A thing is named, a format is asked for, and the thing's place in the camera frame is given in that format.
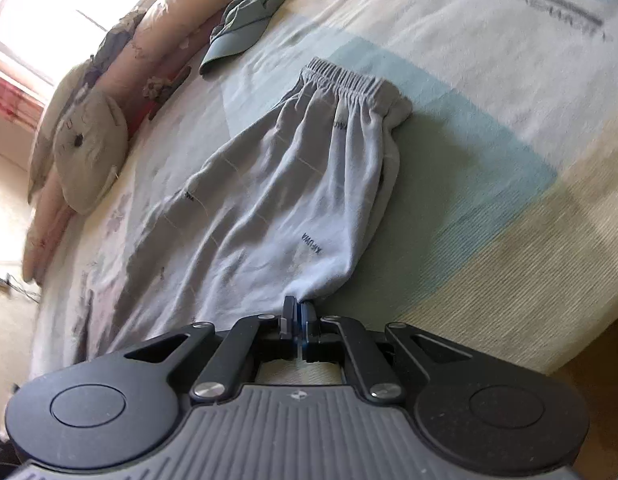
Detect grey striped pants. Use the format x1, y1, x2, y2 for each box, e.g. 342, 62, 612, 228
85, 58, 412, 359

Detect grey cat face cushion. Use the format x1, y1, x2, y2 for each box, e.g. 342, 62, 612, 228
53, 89, 129, 214

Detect black phone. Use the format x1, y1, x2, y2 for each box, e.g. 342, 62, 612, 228
148, 66, 192, 122

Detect grey patterned pillow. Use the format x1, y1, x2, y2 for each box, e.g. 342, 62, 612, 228
27, 58, 92, 205

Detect pink folded quilt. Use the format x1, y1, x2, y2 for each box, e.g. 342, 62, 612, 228
21, 0, 231, 284

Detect blue baseball cap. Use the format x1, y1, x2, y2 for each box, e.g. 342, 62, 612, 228
199, 0, 285, 76

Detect green folded garment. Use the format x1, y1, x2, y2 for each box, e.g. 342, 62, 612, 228
88, 9, 146, 81

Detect left pink curtain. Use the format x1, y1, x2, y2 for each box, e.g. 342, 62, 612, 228
0, 75, 43, 133

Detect window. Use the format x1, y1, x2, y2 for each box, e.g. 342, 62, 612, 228
0, 0, 142, 86

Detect brown scrunchie hair tie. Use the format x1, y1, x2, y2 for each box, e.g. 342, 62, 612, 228
140, 75, 177, 104

